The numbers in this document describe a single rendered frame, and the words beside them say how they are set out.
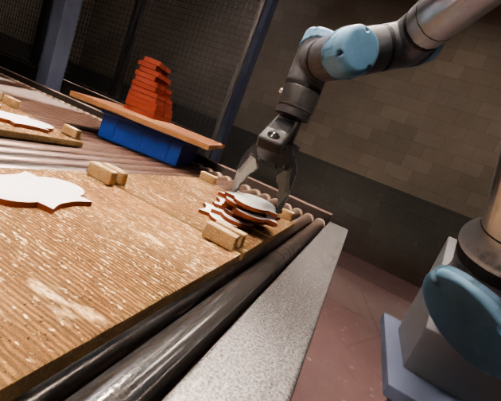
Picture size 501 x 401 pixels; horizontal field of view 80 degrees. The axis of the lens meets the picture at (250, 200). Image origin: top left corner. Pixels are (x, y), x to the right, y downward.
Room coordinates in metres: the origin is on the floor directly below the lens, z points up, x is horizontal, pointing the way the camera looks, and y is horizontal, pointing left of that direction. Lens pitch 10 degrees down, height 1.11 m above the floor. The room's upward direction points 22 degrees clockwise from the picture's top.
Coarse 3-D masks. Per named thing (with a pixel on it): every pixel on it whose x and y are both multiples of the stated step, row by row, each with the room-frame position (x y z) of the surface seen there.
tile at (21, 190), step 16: (0, 176) 0.37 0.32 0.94; (16, 176) 0.39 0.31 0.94; (32, 176) 0.41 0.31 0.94; (0, 192) 0.33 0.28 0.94; (16, 192) 0.34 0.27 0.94; (32, 192) 0.36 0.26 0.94; (48, 192) 0.38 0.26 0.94; (64, 192) 0.40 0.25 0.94; (80, 192) 0.43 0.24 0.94; (48, 208) 0.34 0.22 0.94
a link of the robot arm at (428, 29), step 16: (432, 0) 0.48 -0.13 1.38; (448, 0) 0.45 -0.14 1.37; (464, 0) 0.44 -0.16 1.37; (480, 0) 0.43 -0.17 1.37; (496, 0) 0.42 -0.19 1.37; (416, 16) 0.50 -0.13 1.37; (432, 16) 0.48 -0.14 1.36; (448, 16) 0.46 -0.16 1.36; (464, 16) 0.45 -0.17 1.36; (480, 16) 0.46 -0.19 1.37; (400, 32) 0.54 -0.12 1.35; (416, 32) 0.51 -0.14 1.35; (432, 32) 0.49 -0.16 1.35; (448, 32) 0.49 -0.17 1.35; (400, 48) 0.54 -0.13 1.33; (416, 48) 0.53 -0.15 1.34; (432, 48) 0.53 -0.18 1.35; (400, 64) 0.56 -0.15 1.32; (416, 64) 0.59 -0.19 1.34
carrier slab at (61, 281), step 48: (96, 192) 0.47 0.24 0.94; (0, 240) 0.25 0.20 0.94; (48, 240) 0.28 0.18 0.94; (96, 240) 0.32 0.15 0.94; (144, 240) 0.37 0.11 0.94; (192, 240) 0.43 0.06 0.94; (0, 288) 0.20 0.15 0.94; (48, 288) 0.22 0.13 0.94; (96, 288) 0.24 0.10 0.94; (144, 288) 0.27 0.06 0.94; (192, 288) 0.33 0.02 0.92; (0, 336) 0.16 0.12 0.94; (48, 336) 0.18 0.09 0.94; (96, 336) 0.19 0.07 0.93; (0, 384) 0.13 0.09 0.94
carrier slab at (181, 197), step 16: (128, 176) 0.65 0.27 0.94; (144, 176) 0.70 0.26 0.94; (160, 176) 0.77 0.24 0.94; (176, 176) 0.84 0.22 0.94; (128, 192) 0.54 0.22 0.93; (144, 192) 0.58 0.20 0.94; (160, 192) 0.62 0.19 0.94; (176, 192) 0.67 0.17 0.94; (192, 192) 0.74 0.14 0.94; (208, 192) 0.81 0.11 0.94; (224, 192) 0.89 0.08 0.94; (160, 208) 0.52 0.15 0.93; (176, 208) 0.55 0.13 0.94; (192, 208) 0.60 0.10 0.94; (192, 224) 0.50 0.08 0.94; (288, 224) 0.80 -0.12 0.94; (256, 240) 0.56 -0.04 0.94; (272, 240) 0.64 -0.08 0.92; (240, 256) 0.47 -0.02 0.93
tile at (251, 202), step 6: (228, 192) 0.60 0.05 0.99; (240, 192) 0.65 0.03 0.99; (234, 198) 0.58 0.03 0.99; (240, 198) 0.59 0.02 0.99; (246, 198) 0.61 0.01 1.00; (252, 198) 0.64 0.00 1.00; (258, 198) 0.67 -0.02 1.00; (240, 204) 0.56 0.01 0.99; (246, 204) 0.55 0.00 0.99; (252, 204) 0.57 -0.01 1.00; (258, 204) 0.59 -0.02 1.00; (264, 204) 0.62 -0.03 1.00; (270, 204) 0.65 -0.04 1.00; (252, 210) 0.55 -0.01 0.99; (258, 210) 0.56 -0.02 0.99; (264, 210) 0.57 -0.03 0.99; (270, 210) 0.59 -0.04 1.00; (282, 210) 0.64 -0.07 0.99; (276, 216) 0.58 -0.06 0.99
